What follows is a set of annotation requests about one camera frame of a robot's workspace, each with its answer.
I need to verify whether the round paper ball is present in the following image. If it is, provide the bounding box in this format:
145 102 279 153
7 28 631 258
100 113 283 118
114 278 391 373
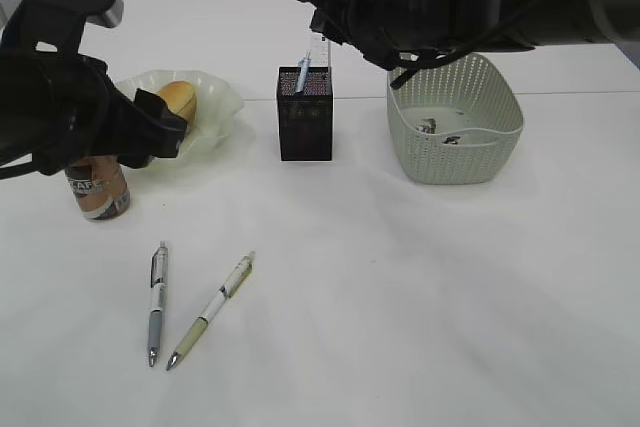
442 136 461 145

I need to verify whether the pale green plastic basket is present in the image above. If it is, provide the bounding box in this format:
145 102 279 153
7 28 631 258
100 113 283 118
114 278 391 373
387 53 524 185

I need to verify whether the light blue click pen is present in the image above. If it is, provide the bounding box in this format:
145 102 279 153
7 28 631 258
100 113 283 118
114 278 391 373
294 50 311 94

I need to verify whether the black mesh pen holder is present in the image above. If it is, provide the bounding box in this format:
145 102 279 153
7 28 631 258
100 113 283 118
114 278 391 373
276 67 333 162

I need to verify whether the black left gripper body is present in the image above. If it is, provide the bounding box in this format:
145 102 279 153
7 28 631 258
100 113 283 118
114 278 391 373
34 55 142 175

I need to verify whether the beige click pen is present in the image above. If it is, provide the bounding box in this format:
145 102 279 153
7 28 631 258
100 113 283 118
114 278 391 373
165 251 256 371

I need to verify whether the clear plastic ruler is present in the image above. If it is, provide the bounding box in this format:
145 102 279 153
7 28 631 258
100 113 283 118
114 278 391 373
309 33 331 68

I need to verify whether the bread roll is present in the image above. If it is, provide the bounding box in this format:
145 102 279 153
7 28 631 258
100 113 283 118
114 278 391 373
157 81 197 124

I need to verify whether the pale green wavy glass plate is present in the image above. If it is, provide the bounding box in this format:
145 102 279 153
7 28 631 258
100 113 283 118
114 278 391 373
116 70 244 173

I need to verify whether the long paper piece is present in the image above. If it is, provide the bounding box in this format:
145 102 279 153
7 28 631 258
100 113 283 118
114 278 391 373
415 118 437 134

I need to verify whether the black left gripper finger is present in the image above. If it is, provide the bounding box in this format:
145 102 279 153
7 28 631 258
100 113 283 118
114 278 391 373
134 89 188 158
117 151 155 169

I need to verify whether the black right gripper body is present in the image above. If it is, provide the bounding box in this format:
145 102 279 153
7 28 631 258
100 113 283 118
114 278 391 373
344 0 459 70

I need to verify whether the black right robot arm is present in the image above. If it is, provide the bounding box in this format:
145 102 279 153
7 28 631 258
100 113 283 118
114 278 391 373
297 0 639 73

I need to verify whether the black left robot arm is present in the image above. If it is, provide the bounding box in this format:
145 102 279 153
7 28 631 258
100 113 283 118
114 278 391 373
1 49 187 179

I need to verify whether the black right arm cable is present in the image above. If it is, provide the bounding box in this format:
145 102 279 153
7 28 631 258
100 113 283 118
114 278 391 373
389 0 640 91

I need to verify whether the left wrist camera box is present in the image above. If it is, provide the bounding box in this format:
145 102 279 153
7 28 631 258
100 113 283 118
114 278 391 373
1 0 124 55

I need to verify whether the brown Nescafe coffee bottle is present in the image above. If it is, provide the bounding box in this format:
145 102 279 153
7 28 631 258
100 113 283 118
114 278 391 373
64 156 131 221

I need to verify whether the grey click pen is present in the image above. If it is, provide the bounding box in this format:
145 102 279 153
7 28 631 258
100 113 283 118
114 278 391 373
147 241 169 367

